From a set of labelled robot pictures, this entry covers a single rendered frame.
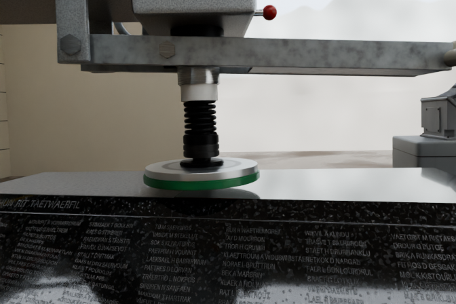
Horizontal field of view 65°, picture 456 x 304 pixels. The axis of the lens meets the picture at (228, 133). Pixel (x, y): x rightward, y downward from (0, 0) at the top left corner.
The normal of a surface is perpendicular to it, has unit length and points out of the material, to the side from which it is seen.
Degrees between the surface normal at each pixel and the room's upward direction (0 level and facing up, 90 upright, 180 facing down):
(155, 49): 90
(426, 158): 90
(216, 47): 90
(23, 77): 90
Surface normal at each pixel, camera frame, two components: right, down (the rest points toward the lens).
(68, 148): -0.18, 0.06
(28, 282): -0.18, -0.67
